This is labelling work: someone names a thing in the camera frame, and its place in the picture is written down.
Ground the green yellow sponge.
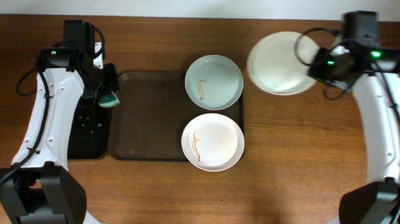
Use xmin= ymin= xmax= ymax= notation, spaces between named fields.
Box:
xmin=98 ymin=92 xmax=120 ymax=108

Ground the white plate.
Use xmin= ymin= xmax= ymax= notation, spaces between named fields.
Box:
xmin=247 ymin=32 xmax=317 ymax=96
xmin=181 ymin=113 xmax=245 ymax=173

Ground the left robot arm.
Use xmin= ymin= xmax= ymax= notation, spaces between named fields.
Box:
xmin=0 ymin=40 xmax=116 ymax=224

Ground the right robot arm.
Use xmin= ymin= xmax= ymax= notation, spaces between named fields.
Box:
xmin=308 ymin=41 xmax=400 ymax=224

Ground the black plastic tray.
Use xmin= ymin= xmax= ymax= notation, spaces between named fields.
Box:
xmin=67 ymin=97 xmax=112 ymax=160

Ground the brown serving tray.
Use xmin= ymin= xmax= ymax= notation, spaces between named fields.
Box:
xmin=107 ymin=68 xmax=247 ymax=167

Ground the pale blue plate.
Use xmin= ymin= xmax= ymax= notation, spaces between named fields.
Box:
xmin=184 ymin=54 xmax=244 ymax=111

